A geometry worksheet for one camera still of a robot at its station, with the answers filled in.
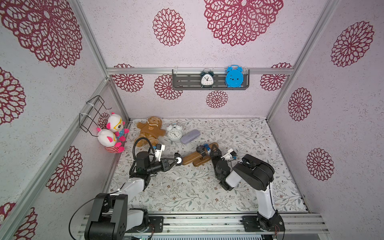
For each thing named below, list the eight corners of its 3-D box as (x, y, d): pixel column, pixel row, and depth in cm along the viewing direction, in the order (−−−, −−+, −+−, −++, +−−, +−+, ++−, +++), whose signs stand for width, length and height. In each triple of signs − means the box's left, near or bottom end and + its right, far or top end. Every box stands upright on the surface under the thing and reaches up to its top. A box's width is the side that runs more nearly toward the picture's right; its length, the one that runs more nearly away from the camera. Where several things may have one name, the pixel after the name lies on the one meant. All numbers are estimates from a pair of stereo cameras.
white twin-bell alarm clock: (168, 140, 110) (165, 129, 100) (168, 135, 113) (166, 123, 103) (182, 140, 110) (181, 129, 100) (182, 135, 113) (181, 123, 103)
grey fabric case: (183, 144, 107) (183, 141, 105) (180, 140, 110) (179, 137, 107) (200, 135, 113) (200, 132, 110) (196, 131, 115) (197, 128, 113)
